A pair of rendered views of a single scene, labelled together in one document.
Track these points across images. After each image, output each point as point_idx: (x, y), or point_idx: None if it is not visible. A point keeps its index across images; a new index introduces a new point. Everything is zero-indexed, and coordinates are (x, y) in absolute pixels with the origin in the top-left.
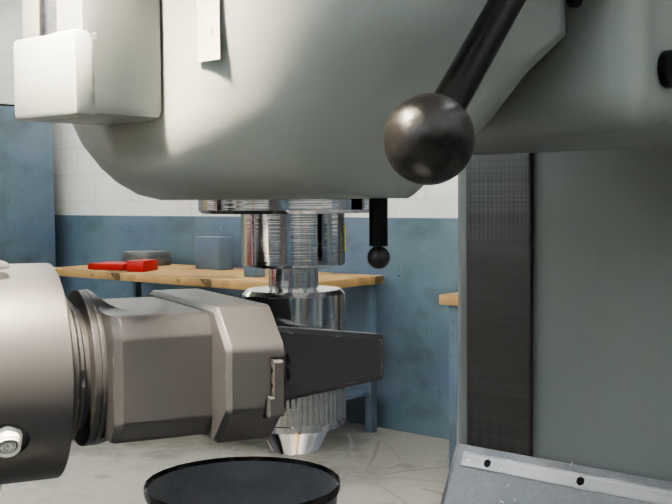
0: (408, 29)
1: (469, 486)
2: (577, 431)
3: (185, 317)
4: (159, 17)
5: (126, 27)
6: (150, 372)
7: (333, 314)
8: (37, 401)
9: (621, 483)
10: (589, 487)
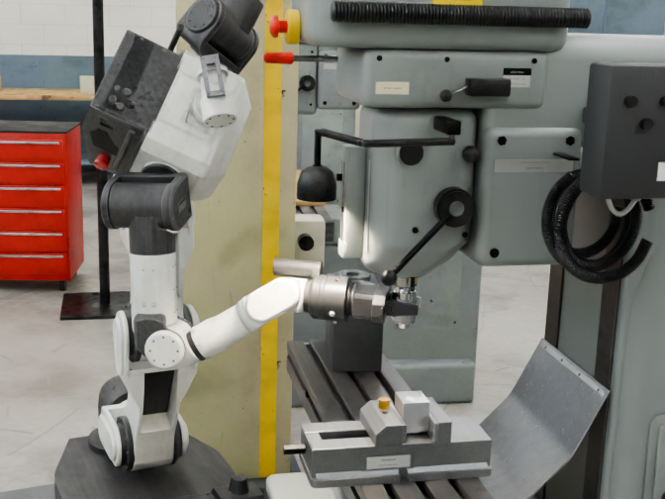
0: (402, 249)
1: (538, 353)
2: (566, 343)
3: (368, 295)
4: (362, 238)
5: (354, 241)
6: (359, 305)
7: (408, 298)
8: (336, 307)
9: (569, 363)
10: (562, 362)
